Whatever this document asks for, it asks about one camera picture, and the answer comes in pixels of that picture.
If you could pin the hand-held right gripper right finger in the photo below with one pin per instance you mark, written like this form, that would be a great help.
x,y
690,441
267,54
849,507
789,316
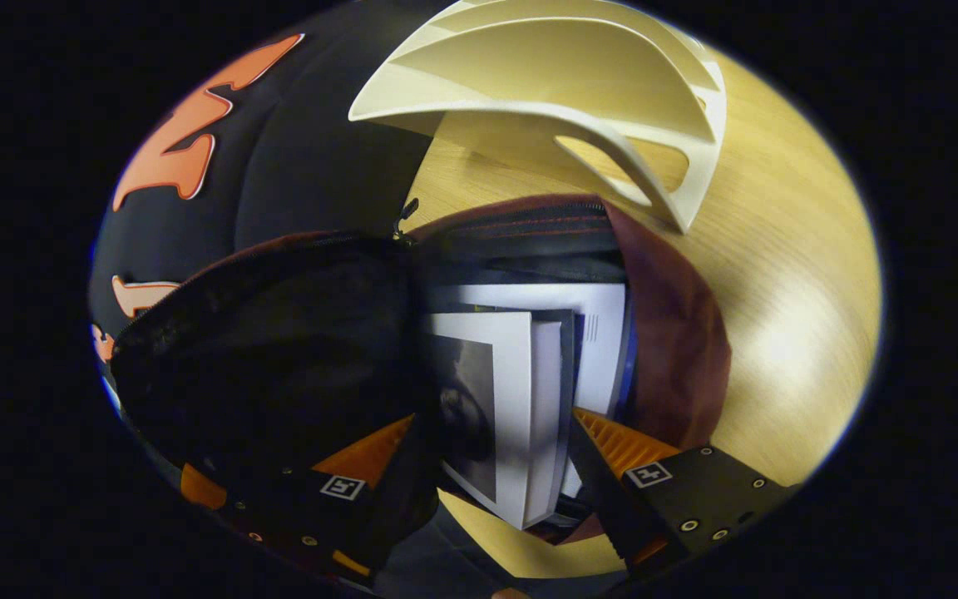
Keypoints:
x,y
604,499

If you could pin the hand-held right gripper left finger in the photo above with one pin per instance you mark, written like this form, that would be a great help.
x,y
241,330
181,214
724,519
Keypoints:
x,y
400,499

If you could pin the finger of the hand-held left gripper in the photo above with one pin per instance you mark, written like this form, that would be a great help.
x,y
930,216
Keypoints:
x,y
200,489

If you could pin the black book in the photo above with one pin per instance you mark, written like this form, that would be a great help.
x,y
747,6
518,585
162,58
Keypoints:
x,y
520,416

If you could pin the blue book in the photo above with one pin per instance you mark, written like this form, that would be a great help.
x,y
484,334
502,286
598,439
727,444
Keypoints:
x,y
604,349

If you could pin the maroon schoolbag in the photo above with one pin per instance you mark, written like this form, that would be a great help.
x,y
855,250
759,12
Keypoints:
x,y
670,349

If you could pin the white bookshelf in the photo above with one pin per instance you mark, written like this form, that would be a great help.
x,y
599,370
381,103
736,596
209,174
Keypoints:
x,y
545,66

